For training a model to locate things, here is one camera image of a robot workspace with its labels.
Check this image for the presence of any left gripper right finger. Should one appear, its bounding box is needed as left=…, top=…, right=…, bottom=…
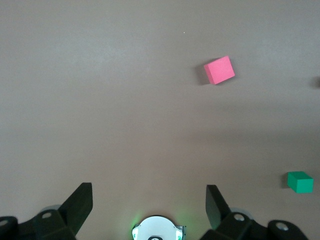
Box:
left=199, top=184, right=310, bottom=240

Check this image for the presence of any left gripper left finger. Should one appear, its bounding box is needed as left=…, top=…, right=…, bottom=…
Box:
left=0, top=182, right=94, bottom=240

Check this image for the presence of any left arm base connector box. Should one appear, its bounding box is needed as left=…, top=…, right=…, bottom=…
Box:
left=175, top=224, right=187, bottom=240

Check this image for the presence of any green foam cube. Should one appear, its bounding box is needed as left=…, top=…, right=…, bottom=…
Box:
left=286, top=171, right=315, bottom=194

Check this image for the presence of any brown table cover mat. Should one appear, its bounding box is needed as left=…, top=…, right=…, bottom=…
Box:
left=0, top=0, right=320, bottom=240

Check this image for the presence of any red foam cube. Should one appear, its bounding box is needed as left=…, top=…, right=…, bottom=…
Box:
left=203, top=55, right=236, bottom=86

